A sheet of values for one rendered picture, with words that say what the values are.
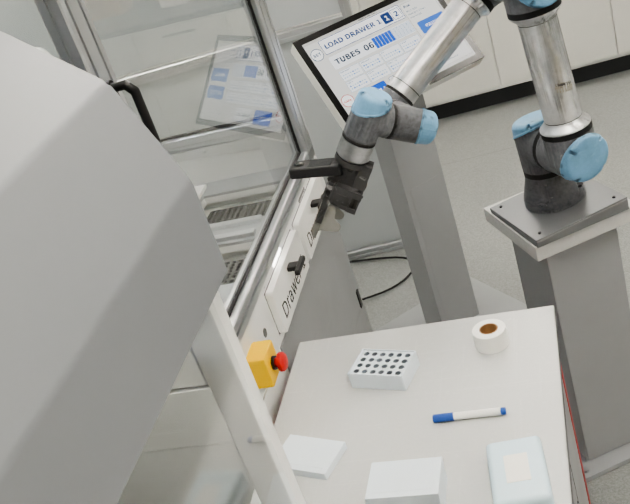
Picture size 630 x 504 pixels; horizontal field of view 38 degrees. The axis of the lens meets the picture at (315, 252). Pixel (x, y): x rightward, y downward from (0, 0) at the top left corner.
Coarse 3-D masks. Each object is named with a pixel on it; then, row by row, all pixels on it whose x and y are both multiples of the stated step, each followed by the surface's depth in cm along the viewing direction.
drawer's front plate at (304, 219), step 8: (312, 184) 244; (320, 184) 250; (312, 192) 242; (320, 192) 249; (304, 200) 236; (304, 208) 232; (312, 208) 239; (296, 216) 229; (304, 216) 231; (312, 216) 238; (296, 224) 226; (304, 224) 230; (312, 224) 237; (304, 232) 229; (304, 240) 228; (304, 248) 229; (312, 248) 233; (312, 256) 232
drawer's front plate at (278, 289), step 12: (288, 240) 219; (300, 240) 225; (288, 252) 214; (300, 252) 223; (276, 276) 205; (288, 276) 212; (276, 288) 202; (288, 288) 210; (300, 288) 218; (276, 300) 201; (288, 300) 209; (276, 312) 202; (276, 324) 203; (288, 324) 206
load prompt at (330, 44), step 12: (384, 12) 279; (396, 12) 280; (360, 24) 276; (372, 24) 277; (384, 24) 277; (336, 36) 273; (348, 36) 274; (360, 36) 274; (324, 48) 271; (336, 48) 271
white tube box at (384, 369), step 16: (368, 352) 193; (384, 352) 191; (400, 352) 189; (352, 368) 189; (368, 368) 188; (384, 368) 186; (400, 368) 186; (416, 368) 188; (352, 384) 189; (368, 384) 187; (384, 384) 185; (400, 384) 183
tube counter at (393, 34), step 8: (400, 24) 278; (408, 24) 279; (384, 32) 276; (392, 32) 277; (400, 32) 277; (408, 32) 278; (368, 40) 274; (376, 40) 275; (384, 40) 275; (392, 40) 276; (368, 48) 273; (376, 48) 274
